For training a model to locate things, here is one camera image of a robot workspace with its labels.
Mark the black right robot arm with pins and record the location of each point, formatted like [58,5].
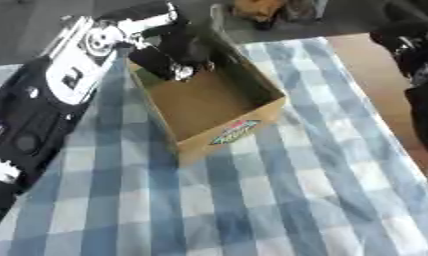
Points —
[424,116]

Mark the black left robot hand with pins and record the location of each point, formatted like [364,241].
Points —
[176,43]

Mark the brown bag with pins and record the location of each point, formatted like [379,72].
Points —
[258,11]

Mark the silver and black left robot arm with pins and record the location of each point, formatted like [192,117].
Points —
[69,76]

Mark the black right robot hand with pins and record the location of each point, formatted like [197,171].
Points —
[413,50]

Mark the tan cardboard box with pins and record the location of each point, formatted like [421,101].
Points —
[206,100]

